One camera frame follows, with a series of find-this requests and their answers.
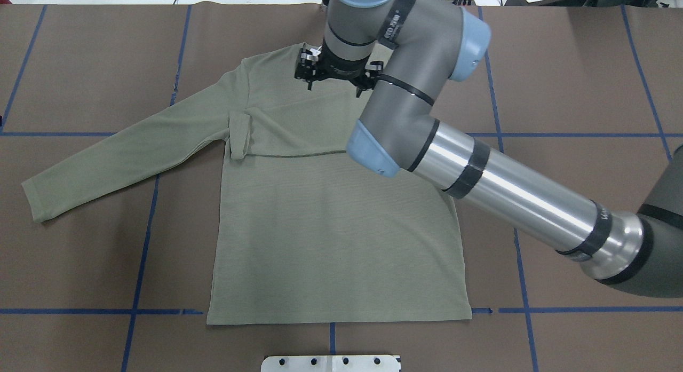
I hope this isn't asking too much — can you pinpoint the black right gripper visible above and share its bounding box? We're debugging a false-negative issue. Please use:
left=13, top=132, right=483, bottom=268
left=293, top=46, right=385, bottom=98

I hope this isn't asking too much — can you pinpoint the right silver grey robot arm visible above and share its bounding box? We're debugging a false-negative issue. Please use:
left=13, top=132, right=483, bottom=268
left=295, top=0, right=682, bottom=298

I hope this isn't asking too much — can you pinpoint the white metal base plate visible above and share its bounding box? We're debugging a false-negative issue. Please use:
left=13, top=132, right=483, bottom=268
left=260, top=354, right=402, bottom=371

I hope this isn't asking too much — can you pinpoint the olive green long-sleeve shirt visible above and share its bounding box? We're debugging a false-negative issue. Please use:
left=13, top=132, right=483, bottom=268
left=21, top=44, right=472, bottom=326

